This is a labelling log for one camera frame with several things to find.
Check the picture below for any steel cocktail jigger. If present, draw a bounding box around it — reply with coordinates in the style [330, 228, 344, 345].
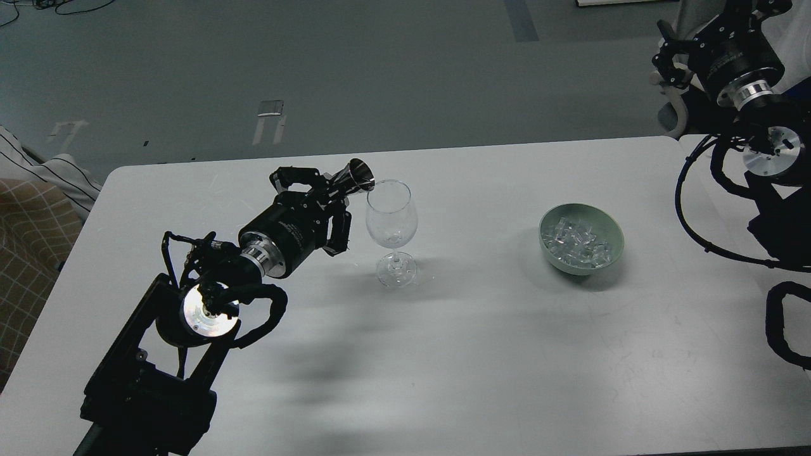
[326, 158, 376, 199]

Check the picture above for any black cable on floor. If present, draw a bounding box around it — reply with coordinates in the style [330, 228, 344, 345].
[0, 0, 118, 26]

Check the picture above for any pile of clear ice cubes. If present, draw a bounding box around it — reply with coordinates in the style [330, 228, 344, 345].
[540, 217, 619, 269]

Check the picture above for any green ceramic bowl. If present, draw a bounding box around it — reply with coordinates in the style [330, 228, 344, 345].
[538, 203, 625, 276]

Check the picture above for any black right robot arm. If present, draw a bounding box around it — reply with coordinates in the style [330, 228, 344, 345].
[651, 1, 809, 272]

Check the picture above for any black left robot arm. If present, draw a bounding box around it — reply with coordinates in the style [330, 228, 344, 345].
[75, 160, 376, 455]

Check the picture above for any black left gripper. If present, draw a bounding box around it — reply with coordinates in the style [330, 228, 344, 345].
[238, 167, 352, 278]

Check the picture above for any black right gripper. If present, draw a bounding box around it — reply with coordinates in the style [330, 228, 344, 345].
[651, 1, 793, 108]

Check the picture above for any clear wine glass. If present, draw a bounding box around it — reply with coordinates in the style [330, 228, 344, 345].
[366, 179, 418, 288]

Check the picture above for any white office chair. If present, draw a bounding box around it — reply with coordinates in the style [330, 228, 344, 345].
[649, 1, 734, 139]

